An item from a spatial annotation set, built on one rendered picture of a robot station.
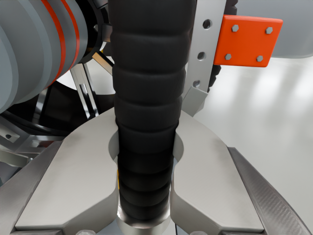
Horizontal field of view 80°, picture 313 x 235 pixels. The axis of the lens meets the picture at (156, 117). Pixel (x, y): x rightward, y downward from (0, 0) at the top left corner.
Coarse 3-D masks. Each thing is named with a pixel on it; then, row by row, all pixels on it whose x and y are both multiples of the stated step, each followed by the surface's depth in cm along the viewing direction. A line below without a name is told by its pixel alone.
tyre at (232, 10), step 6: (228, 0) 32; (234, 0) 33; (228, 6) 33; (234, 6) 34; (228, 12) 33; (234, 12) 34; (216, 66) 38; (216, 72) 39; (210, 78) 40; (216, 78) 41; (210, 84) 40; (0, 114) 43; (12, 120) 44; (18, 126) 45; (24, 126) 45; (30, 132) 45; (36, 132) 46; (42, 132) 46
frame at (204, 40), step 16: (208, 0) 25; (224, 0) 25; (208, 16) 26; (192, 32) 27; (208, 32) 27; (192, 48) 28; (208, 48) 28; (192, 64) 30; (208, 64) 30; (192, 80) 31; (208, 80) 31; (192, 96) 32; (192, 112) 34; (0, 128) 40; (16, 128) 41; (0, 144) 37; (16, 144) 39; (32, 144) 41; (48, 144) 42; (0, 160) 39; (16, 160) 39
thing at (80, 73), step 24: (96, 0) 34; (96, 24) 39; (96, 48) 38; (72, 72) 40; (48, 96) 45; (72, 96) 60; (96, 96) 45; (24, 120) 44; (48, 120) 47; (72, 120) 50
